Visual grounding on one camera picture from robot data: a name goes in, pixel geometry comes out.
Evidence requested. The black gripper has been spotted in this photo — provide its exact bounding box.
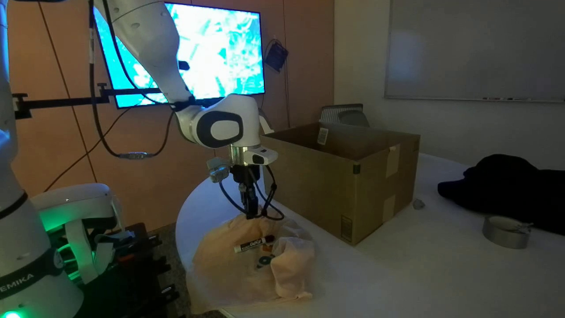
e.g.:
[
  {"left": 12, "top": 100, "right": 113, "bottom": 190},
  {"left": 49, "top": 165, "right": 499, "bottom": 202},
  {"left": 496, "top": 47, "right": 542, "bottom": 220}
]
[{"left": 229, "top": 147, "right": 277, "bottom": 220}]

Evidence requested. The black marker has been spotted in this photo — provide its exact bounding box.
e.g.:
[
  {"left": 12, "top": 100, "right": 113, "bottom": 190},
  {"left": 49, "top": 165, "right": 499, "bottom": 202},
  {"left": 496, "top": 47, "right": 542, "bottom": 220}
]
[{"left": 233, "top": 236, "right": 275, "bottom": 253}]

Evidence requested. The beige cloth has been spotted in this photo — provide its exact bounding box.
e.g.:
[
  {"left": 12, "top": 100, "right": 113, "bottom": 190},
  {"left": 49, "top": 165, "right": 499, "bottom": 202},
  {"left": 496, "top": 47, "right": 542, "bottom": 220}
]
[{"left": 187, "top": 218, "right": 316, "bottom": 306}]

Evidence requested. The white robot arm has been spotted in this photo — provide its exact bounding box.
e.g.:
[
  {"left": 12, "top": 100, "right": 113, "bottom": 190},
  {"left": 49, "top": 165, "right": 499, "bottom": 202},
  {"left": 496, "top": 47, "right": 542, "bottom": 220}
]
[{"left": 0, "top": 0, "right": 277, "bottom": 318}]

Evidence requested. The open cardboard box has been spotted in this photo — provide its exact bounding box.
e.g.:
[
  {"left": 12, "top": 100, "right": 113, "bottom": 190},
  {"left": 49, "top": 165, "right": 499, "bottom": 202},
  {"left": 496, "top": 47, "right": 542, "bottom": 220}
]
[{"left": 263, "top": 124, "right": 420, "bottom": 246}]

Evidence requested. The small clear cap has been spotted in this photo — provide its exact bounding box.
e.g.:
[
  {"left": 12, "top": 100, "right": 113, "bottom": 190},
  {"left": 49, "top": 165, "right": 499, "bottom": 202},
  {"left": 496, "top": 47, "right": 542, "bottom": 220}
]
[{"left": 411, "top": 200, "right": 425, "bottom": 211}]

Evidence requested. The black garment on table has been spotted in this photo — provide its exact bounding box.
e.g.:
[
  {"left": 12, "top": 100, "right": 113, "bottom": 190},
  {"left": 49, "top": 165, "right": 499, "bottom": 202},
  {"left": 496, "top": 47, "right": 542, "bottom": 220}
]
[{"left": 438, "top": 154, "right": 565, "bottom": 236}]

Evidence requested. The grey tape roll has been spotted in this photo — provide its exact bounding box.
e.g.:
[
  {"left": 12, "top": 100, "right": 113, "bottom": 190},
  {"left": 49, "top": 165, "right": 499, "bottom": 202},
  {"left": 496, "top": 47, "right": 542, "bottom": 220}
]
[{"left": 482, "top": 216, "right": 533, "bottom": 250}]

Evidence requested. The black wall adapter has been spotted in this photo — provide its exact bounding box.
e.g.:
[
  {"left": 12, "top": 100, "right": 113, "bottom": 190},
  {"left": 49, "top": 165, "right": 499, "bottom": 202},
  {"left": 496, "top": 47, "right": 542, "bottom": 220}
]
[{"left": 265, "top": 41, "right": 288, "bottom": 73}]

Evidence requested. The wall mounted tv screen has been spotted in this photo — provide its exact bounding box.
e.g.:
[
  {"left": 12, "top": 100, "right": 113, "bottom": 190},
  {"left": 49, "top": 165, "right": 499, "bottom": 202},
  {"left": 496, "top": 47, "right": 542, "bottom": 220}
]
[{"left": 93, "top": 3, "right": 265, "bottom": 110}]

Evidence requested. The whiteboard on wall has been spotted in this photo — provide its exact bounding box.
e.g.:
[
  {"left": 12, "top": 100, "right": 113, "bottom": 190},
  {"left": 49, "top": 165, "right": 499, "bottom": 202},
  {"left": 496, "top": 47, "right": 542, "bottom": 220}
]
[{"left": 385, "top": 0, "right": 565, "bottom": 105}]

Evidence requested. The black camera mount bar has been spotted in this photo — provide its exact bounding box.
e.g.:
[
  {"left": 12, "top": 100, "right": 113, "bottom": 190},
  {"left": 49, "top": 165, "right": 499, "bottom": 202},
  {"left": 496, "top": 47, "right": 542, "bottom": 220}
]
[{"left": 12, "top": 84, "right": 159, "bottom": 121}]

